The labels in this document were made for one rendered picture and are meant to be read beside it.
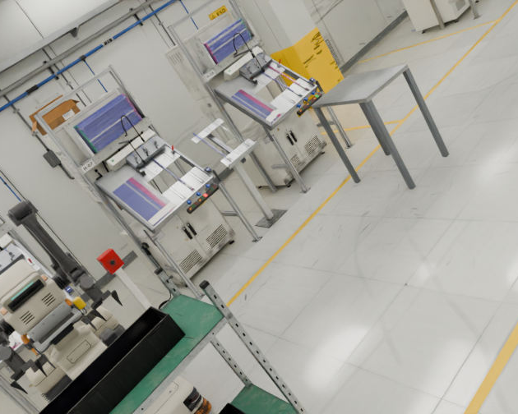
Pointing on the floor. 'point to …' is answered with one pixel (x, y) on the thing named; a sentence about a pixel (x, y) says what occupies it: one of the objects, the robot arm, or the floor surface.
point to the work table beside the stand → (344, 90)
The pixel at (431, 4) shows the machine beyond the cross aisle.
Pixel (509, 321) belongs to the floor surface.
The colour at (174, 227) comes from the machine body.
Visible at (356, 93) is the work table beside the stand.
